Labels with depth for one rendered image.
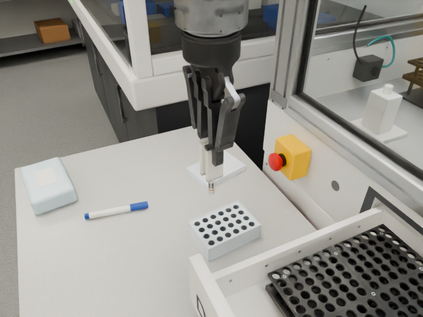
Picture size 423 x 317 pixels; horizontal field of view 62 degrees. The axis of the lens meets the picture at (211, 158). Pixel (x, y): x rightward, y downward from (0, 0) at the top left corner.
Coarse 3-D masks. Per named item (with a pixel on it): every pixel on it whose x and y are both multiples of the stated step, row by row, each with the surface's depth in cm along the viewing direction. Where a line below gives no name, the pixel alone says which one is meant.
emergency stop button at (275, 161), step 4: (272, 156) 74; (276, 156) 73; (268, 160) 76; (272, 160) 74; (276, 160) 73; (280, 160) 73; (272, 164) 74; (276, 164) 73; (280, 164) 73; (272, 168) 75; (276, 168) 74; (280, 168) 74
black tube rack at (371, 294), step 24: (360, 240) 55; (384, 240) 55; (288, 264) 51; (312, 264) 51; (336, 264) 51; (360, 264) 51; (384, 264) 51; (408, 264) 51; (312, 288) 48; (336, 288) 48; (360, 288) 48; (384, 288) 48; (408, 288) 48; (288, 312) 49; (312, 312) 45; (336, 312) 45; (360, 312) 48; (384, 312) 45; (408, 312) 45
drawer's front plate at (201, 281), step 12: (192, 264) 48; (204, 264) 48; (192, 276) 50; (204, 276) 46; (192, 288) 52; (204, 288) 45; (216, 288) 45; (192, 300) 54; (204, 300) 47; (216, 300) 43; (216, 312) 42; (228, 312) 42
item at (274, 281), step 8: (272, 272) 50; (280, 272) 50; (272, 280) 49; (280, 280) 49; (280, 288) 48; (288, 288) 48; (288, 296) 47; (296, 296) 47; (288, 304) 46; (296, 304) 46; (304, 304) 46; (296, 312) 45
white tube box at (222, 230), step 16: (224, 208) 75; (240, 208) 75; (192, 224) 71; (208, 224) 71; (224, 224) 71; (240, 224) 71; (256, 224) 71; (208, 240) 68; (224, 240) 68; (240, 240) 70; (208, 256) 67
